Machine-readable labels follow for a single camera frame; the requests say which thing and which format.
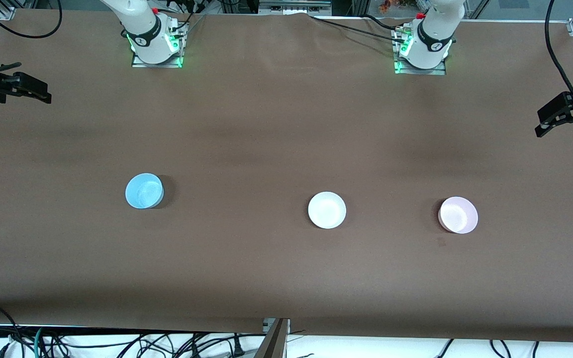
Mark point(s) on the white plastic bowl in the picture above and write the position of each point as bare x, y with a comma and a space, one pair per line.
458, 215

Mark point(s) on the blue bowl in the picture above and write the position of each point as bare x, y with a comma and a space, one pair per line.
143, 191

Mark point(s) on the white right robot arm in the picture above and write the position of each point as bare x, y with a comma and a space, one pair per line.
142, 25

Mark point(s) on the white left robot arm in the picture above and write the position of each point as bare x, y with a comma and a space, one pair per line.
435, 35

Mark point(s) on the brown table cover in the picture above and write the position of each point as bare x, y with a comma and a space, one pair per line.
286, 134

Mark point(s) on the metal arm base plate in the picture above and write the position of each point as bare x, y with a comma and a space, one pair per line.
401, 67
172, 59

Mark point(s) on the aluminium frame post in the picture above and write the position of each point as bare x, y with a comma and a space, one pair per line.
274, 340

